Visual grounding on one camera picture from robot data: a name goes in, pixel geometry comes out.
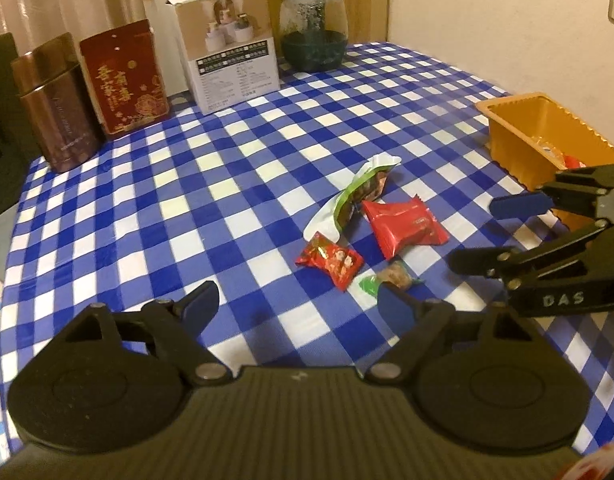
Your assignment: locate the brown metal tin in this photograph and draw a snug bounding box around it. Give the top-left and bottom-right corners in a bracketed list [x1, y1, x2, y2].
[10, 32, 100, 174]

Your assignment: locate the glass jar with green lid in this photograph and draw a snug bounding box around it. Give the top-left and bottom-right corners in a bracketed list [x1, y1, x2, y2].
[279, 0, 349, 72]

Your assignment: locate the green white snack packet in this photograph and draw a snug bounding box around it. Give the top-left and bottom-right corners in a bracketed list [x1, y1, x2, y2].
[303, 155, 402, 242]

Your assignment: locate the dark chair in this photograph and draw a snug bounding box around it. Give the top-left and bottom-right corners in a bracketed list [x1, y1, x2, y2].
[0, 32, 44, 223]

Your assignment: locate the large red snack packet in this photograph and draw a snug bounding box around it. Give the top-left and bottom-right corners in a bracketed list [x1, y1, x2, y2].
[361, 196, 450, 261]

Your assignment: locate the blue white checkered tablecloth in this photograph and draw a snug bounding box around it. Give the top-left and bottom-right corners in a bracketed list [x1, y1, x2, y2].
[0, 42, 614, 467]

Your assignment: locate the orange plastic tray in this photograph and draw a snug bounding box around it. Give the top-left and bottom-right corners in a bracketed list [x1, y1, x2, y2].
[474, 91, 614, 232]

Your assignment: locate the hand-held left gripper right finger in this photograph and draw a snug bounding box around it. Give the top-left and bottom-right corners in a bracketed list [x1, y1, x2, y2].
[365, 282, 536, 386]

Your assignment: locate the white cardboard box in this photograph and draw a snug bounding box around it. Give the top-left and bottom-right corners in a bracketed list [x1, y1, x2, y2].
[167, 0, 281, 114]

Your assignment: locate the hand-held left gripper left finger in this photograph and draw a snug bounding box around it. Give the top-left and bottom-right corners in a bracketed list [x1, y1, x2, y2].
[62, 280, 236, 387]

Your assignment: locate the red patterned tin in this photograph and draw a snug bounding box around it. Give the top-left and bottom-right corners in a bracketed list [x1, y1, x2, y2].
[79, 19, 172, 141]

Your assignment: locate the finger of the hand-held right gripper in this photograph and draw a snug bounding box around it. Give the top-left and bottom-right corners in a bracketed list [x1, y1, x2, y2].
[447, 219, 614, 292]
[489, 162, 614, 222]

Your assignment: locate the small red patterned snack packet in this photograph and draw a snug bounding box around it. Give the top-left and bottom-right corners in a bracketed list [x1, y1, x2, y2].
[294, 231, 364, 292]

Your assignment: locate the green brown candy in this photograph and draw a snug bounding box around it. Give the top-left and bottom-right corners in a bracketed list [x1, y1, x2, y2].
[358, 260, 422, 297]

